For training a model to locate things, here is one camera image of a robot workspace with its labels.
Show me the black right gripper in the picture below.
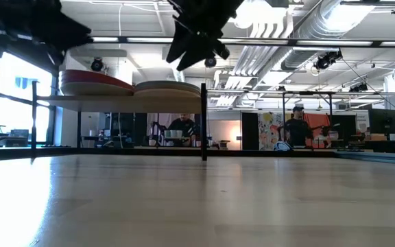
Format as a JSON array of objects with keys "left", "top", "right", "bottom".
[{"left": 165, "top": 0, "right": 245, "bottom": 72}]

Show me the sage green plate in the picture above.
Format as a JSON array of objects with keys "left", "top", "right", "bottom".
[{"left": 134, "top": 80, "right": 202, "bottom": 95}]

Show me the peach plate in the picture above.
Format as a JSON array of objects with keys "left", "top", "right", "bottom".
[{"left": 134, "top": 88, "right": 202, "bottom": 99}]

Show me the orange plate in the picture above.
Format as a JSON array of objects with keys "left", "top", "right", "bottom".
[{"left": 59, "top": 69, "right": 136, "bottom": 92}]

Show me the cream plate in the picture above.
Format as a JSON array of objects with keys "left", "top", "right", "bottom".
[{"left": 60, "top": 81, "right": 136, "bottom": 97}]

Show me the black spotlight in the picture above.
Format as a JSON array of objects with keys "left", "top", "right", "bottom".
[
  {"left": 90, "top": 57, "right": 104, "bottom": 73},
  {"left": 349, "top": 82, "right": 369, "bottom": 93}
]

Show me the person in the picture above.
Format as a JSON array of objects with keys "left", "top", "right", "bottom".
[
  {"left": 284, "top": 105, "right": 313, "bottom": 148},
  {"left": 167, "top": 113, "right": 198, "bottom": 148}
]

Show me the black panel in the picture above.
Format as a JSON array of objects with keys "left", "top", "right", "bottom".
[{"left": 241, "top": 112, "right": 260, "bottom": 151}]

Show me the floral patterned panel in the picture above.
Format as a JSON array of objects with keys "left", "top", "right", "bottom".
[{"left": 258, "top": 112, "right": 285, "bottom": 151}]

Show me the blue white round object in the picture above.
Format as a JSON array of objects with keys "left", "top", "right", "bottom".
[{"left": 273, "top": 141, "right": 294, "bottom": 152}]

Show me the orange panel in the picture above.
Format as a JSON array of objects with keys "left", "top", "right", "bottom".
[{"left": 302, "top": 113, "right": 332, "bottom": 149}]

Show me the black computer monitor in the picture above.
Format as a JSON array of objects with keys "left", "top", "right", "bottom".
[{"left": 368, "top": 108, "right": 395, "bottom": 135}]

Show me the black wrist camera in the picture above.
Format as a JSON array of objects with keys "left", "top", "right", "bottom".
[{"left": 203, "top": 43, "right": 231, "bottom": 69}]

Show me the black metal table frame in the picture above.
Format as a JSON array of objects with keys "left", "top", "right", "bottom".
[{"left": 0, "top": 34, "right": 395, "bottom": 166}]

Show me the black metal rig frame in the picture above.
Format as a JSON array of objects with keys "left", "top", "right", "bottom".
[{"left": 206, "top": 89, "right": 395, "bottom": 152}]

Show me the silver ventilation duct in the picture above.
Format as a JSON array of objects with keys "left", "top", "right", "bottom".
[{"left": 279, "top": 0, "right": 379, "bottom": 71}]

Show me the black overhead camera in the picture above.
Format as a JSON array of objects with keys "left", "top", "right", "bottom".
[{"left": 313, "top": 50, "right": 343, "bottom": 71}]

